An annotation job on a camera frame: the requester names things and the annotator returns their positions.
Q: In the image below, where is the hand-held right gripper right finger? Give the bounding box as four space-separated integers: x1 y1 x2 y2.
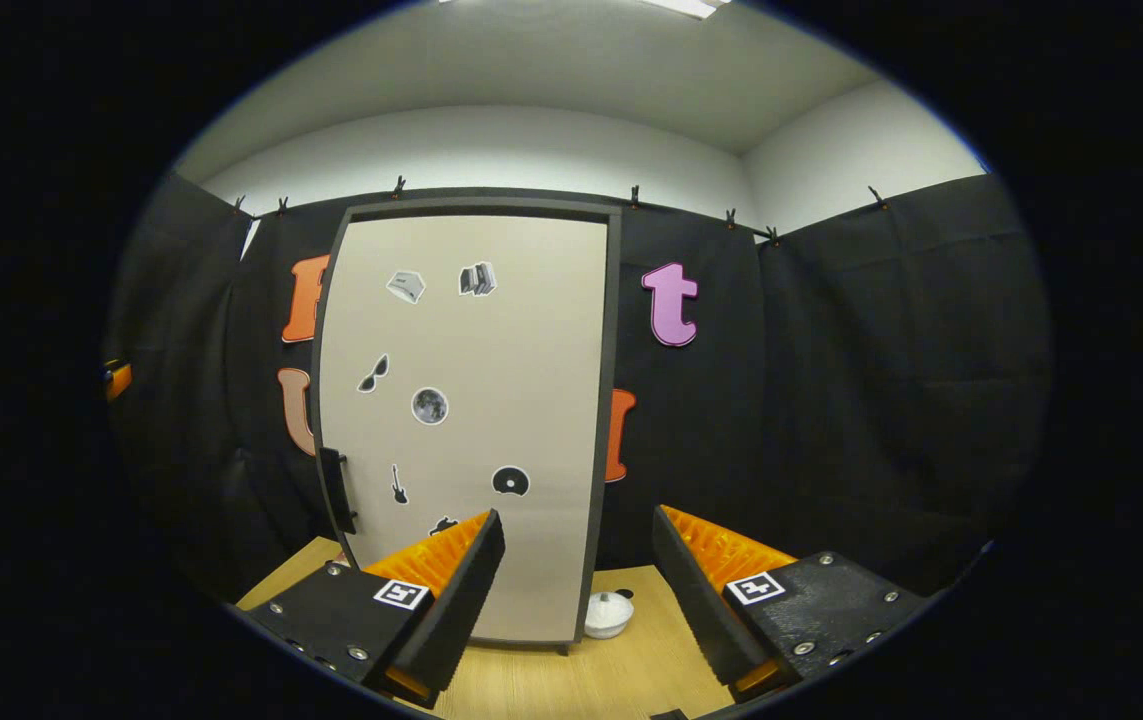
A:
651 503 932 701

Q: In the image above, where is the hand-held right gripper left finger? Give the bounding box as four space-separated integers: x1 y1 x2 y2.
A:
246 508 508 709

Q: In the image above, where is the black cabinet door handle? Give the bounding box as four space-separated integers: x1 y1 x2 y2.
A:
319 447 359 536

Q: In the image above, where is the beige cabinet door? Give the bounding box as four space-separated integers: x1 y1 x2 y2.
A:
316 215 612 644

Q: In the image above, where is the grey cabinet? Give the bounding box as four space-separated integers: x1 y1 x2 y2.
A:
309 197 624 656

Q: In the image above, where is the white round container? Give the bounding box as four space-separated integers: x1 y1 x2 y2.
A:
584 590 635 641

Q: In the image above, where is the black backdrop cloth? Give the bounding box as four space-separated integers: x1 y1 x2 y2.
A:
103 172 1052 601

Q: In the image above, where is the ceiling light panel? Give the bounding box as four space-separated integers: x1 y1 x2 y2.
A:
641 0 732 21

